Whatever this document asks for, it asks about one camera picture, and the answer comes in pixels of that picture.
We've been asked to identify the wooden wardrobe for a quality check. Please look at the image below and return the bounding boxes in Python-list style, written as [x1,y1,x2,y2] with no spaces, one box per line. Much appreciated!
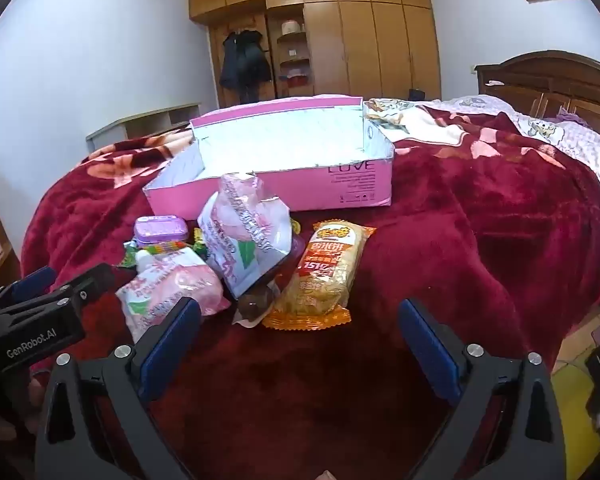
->
[188,0,442,108]

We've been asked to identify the low grey shelf unit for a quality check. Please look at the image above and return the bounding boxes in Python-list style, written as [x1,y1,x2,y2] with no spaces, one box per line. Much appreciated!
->
[85,103,201,153]

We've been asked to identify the purple tin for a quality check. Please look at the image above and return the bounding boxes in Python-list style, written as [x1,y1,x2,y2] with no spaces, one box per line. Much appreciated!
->
[133,215,189,250]

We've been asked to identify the green candy wrapper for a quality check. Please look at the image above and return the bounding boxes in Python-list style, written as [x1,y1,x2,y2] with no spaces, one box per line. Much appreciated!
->
[122,240,146,272]

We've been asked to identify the purple cloth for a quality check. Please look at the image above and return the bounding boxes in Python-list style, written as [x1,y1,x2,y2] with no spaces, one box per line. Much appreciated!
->
[555,107,588,126]

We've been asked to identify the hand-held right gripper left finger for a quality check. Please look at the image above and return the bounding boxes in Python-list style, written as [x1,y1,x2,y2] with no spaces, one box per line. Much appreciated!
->
[35,297,202,480]

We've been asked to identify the small pink drink pouch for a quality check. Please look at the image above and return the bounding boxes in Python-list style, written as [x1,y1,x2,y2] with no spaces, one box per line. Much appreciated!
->
[116,249,232,343]

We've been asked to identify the rainbow striped candy pack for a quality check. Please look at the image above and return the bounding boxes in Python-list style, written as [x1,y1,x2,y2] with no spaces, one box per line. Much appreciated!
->
[132,241,191,257]

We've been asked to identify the yellow floor mat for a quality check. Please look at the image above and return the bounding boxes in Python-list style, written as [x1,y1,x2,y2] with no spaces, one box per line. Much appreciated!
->
[550,360,600,480]

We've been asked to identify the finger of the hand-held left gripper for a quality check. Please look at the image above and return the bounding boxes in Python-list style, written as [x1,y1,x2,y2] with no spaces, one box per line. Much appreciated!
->
[0,266,58,306]
[27,263,117,311]

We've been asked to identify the brown chocolate ball cup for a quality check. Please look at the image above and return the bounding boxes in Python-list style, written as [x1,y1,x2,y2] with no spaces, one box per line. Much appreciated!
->
[231,280,281,328]

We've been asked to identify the pink cardboard box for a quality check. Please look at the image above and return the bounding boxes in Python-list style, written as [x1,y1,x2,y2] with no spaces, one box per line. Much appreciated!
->
[143,95,397,216]

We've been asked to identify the orange cracker packet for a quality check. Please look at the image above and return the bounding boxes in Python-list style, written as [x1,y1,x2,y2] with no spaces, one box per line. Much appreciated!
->
[261,220,377,332]

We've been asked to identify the large pink drink pouch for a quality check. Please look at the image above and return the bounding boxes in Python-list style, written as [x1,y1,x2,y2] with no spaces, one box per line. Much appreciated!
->
[196,172,295,300]

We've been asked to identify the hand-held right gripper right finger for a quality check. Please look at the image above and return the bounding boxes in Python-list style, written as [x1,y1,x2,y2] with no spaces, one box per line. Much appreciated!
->
[398,299,567,480]

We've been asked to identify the black coat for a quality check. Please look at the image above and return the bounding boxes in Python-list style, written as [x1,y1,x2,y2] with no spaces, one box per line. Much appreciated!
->
[219,30,273,103]

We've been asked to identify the dark wooden headboard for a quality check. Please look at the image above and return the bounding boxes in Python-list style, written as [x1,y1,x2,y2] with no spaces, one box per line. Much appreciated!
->
[475,50,600,131]

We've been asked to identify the red floral blanket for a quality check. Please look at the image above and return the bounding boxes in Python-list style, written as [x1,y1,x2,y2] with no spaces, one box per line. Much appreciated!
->
[21,110,600,480]

